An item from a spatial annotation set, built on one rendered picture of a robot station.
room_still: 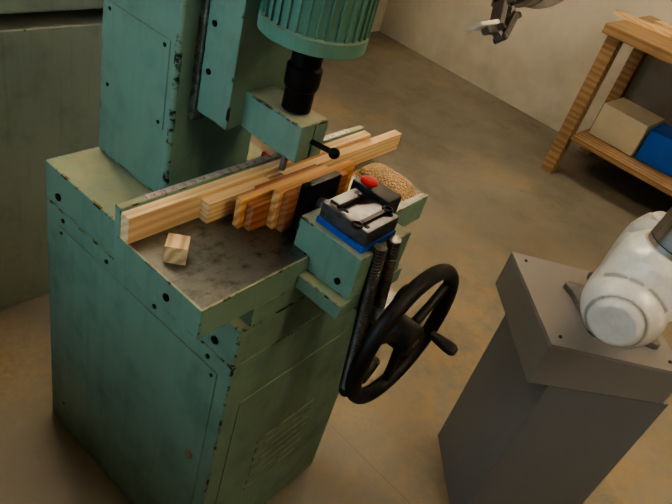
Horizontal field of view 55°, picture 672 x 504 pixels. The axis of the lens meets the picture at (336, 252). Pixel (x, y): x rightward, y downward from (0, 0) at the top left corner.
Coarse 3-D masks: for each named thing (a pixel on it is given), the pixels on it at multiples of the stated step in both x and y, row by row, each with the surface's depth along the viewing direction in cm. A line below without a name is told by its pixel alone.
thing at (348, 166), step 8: (328, 168) 116; (336, 168) 116; (344, 168) 117; (352, 168) 120; (312, 176) 112; (320, 176) 113; (288, 184) 108; (296, 184) 109; (280, 192) 106; (272, 200) 107; (280, 200) 107; (272, 208) 108; (272, 216) 109; (272, 224) 109
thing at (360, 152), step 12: (396, 132) 143; (360, 144) 134; (372, 144) 135; (384, 144) 140; (396, 144) 144; (324, 156) 126; (348, 156) 130; (360, 156) 134; (372, 156) 138; (288, 168) 119; (300, 168) 120; (252, 180) 113; (228, 192) 108; (240, 192) 109; (204, 204) 105; (216, 204) 106; (228, 204) 108; (204, 216) 106; (216, 216) 108
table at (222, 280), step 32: (192, 224) 106; (224, 224) 108; (128, 256) 99; (160, 256) 98; (192, 256) 100; (224, 256) 101; (256, 256) 103; (288, 256) 105; (160, 288) 96; (192, 288) 94; (224, 288) 96; (256, 288) 99; (288, 288) 108; (320, 288) 106; (192, 320) 93; (224, 320) 97
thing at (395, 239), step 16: (400, 240) 104; (384, 256) 102; (368, 272) 104; (384, 272) 107; (368, 288) 105; (384, 288) 109; (368, 304) 107; (384, 304) 113; (368, 320) 110; (352, 336) 113; (352, 352) 115; (368, 368) 123
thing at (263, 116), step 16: (256, 96) 110; (272, 96) 111; (256, 112) 111; (272, 112) 108; (288, 112) 108; (256, 128) 112; (272, 128) 109; (288, 128) 107; (304, 128) 106; (320, 128) 109; (272, 144) 111; (288, 144) 108; (304, 144) 108
